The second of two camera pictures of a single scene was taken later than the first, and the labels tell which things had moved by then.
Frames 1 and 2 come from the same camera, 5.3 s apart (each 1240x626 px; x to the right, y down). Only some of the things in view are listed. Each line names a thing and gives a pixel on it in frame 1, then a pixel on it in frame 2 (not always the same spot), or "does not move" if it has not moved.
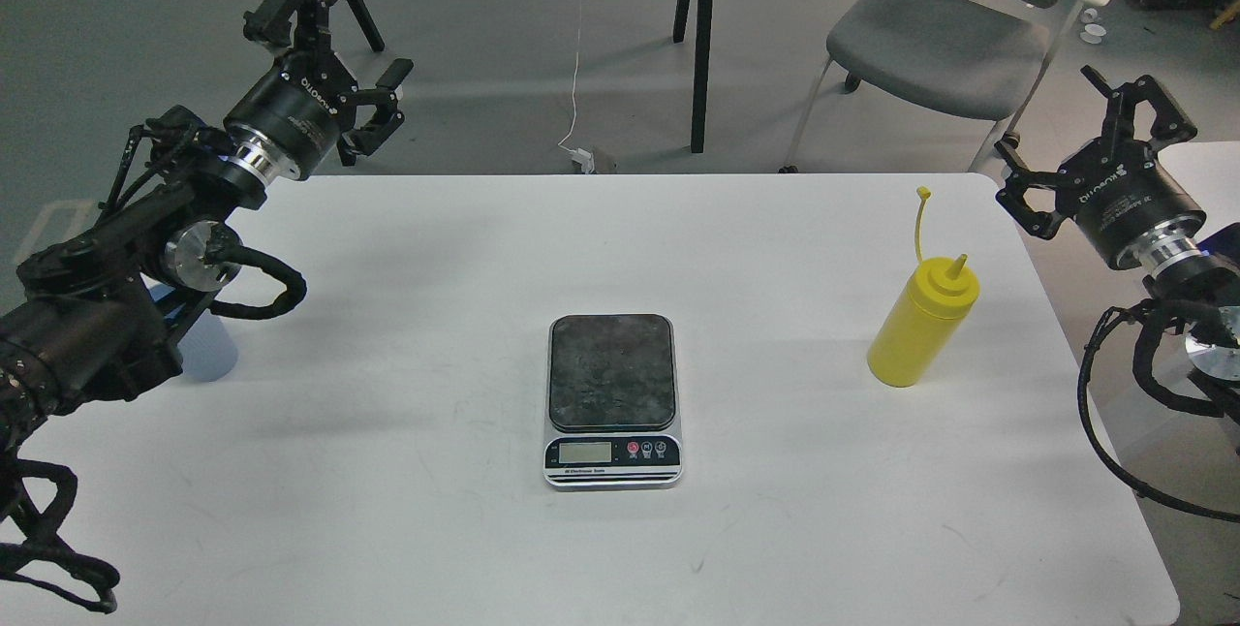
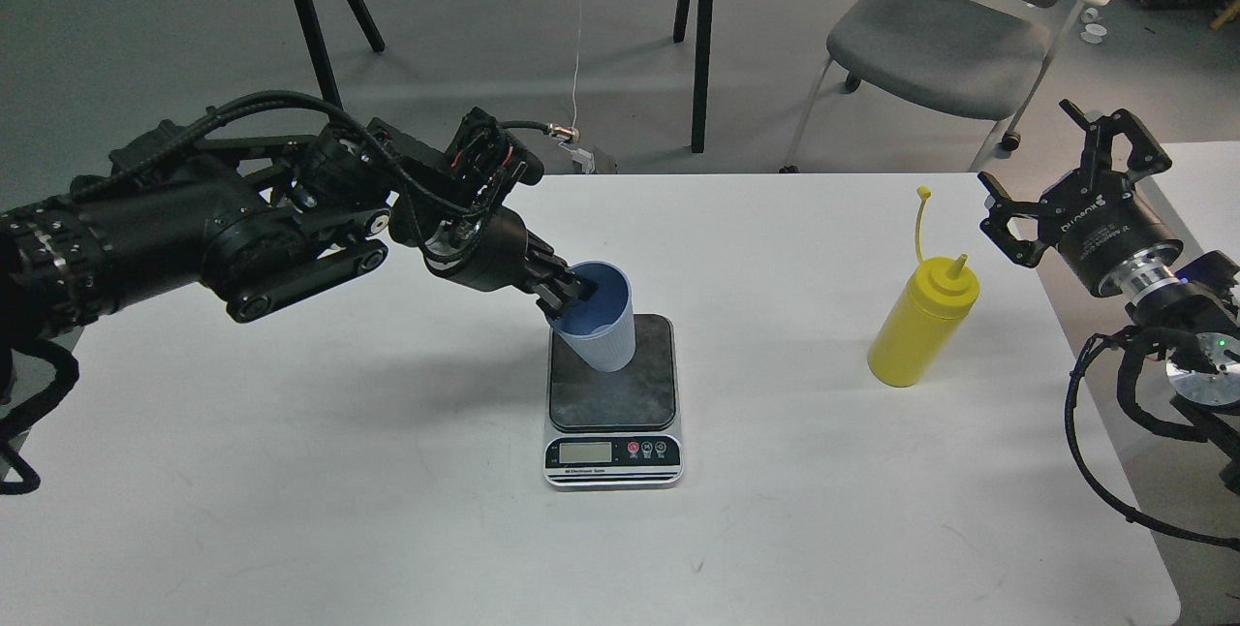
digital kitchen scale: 611,421 does not move
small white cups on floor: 1093,31 does not move
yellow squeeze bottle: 940,294 does not move
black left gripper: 290,120 to 492,249
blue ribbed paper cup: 208,350 to 600,331
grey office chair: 972,31 does not move
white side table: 1209,173 does not move
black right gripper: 1115,189 to 1094,216
